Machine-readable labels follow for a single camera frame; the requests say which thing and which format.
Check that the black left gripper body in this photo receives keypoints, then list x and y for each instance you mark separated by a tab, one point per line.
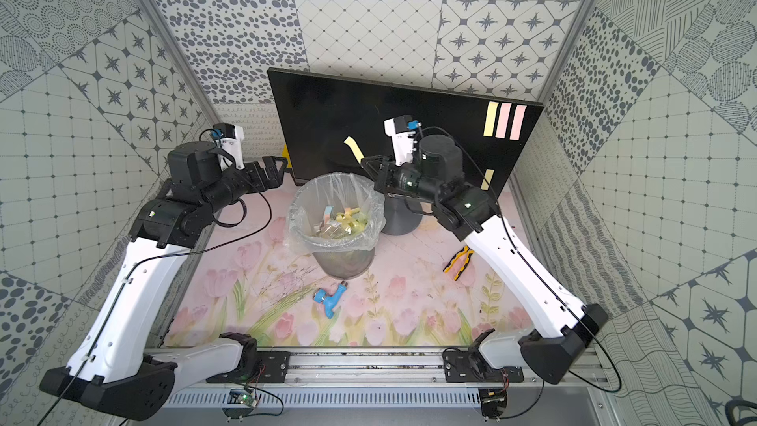
256	174

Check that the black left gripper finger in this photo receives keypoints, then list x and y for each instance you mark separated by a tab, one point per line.
274	164
273	181

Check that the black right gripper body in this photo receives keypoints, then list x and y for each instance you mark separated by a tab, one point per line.
407	179

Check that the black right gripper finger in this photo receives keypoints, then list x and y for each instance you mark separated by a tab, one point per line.
374	165
383	183

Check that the yellow sticky note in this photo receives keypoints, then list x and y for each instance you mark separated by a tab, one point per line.
487	179
491	118
354	148

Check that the pink sticky note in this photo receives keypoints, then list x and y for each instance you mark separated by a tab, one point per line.
503	121
518	119

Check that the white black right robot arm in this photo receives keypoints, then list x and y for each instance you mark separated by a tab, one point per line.
431	170

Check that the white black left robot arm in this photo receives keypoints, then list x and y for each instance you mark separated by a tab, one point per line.
111	371

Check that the yellow object behind monitor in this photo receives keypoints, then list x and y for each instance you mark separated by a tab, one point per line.
285	154

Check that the grey round monitor stand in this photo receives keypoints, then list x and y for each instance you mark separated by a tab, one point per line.
402	215

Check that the discarded sticky notes pile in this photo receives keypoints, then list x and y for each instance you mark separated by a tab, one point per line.
335	225

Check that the black AOC computer monitor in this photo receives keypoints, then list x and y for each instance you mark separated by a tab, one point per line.
317	112

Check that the clear plastic bin liner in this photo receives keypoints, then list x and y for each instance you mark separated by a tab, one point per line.
341	191

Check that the grey trash bin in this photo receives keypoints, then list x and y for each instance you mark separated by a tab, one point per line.
345	265

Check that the yellow black pliers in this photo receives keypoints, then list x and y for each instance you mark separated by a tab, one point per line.
459	262

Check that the blue toy drill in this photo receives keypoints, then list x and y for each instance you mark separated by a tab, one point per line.
330	301

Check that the left circuit board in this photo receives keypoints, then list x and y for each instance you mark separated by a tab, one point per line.
240	404

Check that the circuit board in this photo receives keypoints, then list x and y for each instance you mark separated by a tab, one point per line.
240	404
493	403

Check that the right circuit board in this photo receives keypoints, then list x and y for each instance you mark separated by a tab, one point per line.
493	403

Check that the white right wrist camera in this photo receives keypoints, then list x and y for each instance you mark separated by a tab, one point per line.
402	131

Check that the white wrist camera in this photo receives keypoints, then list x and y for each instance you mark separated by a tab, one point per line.
229	137
402	131

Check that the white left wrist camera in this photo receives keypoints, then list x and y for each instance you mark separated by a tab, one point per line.
229	137

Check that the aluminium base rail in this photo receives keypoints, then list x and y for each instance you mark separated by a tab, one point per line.
362	377

